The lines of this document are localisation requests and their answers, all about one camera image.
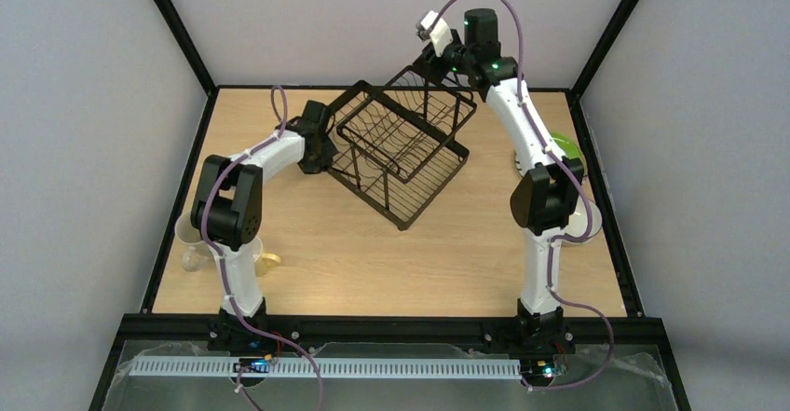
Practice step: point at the blue striped white plate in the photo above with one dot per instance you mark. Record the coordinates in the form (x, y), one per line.
(517, 163)

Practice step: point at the white slotted cable duct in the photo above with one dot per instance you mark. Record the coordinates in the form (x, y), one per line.
(332, 368)

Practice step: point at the cream ceramic mug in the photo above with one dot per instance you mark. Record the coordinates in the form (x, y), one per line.
(197, 253)

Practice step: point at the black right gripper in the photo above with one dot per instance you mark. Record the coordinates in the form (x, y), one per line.
(429, 61)

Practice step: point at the right controller board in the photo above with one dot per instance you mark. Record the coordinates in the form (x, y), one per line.
(547, 368)

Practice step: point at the left controller board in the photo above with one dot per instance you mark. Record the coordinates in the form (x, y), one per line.
(248, 365)

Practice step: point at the green plate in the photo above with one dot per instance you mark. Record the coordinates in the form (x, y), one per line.
(568, 146)

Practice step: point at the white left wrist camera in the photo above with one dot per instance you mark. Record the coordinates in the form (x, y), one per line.
(293, 125)

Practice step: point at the white bowl dark rim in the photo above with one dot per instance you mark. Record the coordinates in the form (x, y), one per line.
(583, 227)

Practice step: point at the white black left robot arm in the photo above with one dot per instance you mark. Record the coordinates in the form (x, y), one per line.
(227, 211)

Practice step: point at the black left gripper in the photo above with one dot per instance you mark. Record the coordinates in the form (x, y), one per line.
(327, 151)

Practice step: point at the yellow handled mug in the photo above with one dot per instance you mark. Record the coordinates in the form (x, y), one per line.
(263, 261)

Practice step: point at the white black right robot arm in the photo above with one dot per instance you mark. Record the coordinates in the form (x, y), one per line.
(548, 191)

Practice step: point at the black aluminium frame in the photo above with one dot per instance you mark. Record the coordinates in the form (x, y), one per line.
(635, 329)

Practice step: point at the black wire dish rack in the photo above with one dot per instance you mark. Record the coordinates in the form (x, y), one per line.
(397, 147)

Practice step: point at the controller board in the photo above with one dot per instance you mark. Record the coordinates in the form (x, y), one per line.
(547, 368)
(248, 365)

